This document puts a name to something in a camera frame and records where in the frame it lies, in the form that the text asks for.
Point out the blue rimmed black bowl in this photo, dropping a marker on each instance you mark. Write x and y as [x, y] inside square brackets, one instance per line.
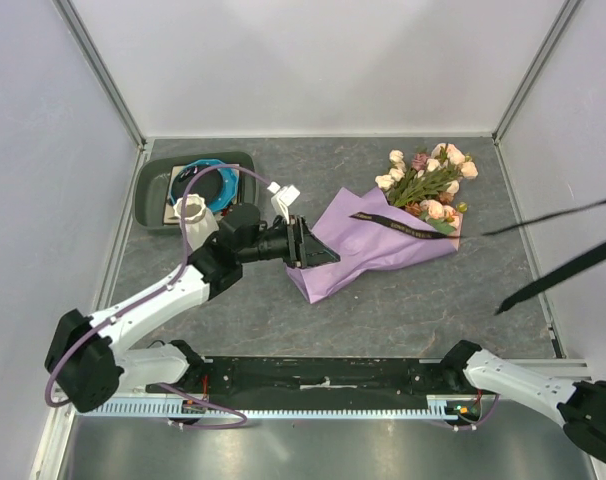
[208, 180]

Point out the purple pink wrapping paper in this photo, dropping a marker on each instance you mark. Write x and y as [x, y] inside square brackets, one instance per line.
[364, 245]

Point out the black printed ribbon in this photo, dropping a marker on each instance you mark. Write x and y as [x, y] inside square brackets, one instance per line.
[564, 272]

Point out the aluminium frame post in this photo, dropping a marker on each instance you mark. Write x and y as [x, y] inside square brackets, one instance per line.
[543, 54]
[88, 48]

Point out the dark green plastic tray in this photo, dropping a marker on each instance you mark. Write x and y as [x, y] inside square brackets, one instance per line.
[160, 183]

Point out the white ribbed vase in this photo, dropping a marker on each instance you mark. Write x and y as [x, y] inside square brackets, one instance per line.
[198, 221]

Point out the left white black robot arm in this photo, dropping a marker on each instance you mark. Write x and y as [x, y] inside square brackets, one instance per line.
[90, 356]

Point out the pink artificial flower bunch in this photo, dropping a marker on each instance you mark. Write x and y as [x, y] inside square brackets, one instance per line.
[426, 185]

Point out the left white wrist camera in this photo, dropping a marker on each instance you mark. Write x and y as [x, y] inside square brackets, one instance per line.
[282, 197]

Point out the right aluminium frame post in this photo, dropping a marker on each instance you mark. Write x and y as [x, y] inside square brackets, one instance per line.
[543, 54]

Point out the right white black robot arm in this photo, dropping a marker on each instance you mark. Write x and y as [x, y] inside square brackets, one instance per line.
[578, 407]

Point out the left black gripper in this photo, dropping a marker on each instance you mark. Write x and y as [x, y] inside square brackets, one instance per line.
[304, 249]

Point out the beige square board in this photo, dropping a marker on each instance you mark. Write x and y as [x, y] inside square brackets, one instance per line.
[170, 215]

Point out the left aluminium frame post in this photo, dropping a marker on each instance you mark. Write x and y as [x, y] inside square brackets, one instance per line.
[88, 48]

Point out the light blue slotted cable duct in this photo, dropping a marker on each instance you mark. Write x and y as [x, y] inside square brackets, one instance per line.
[176, 408]

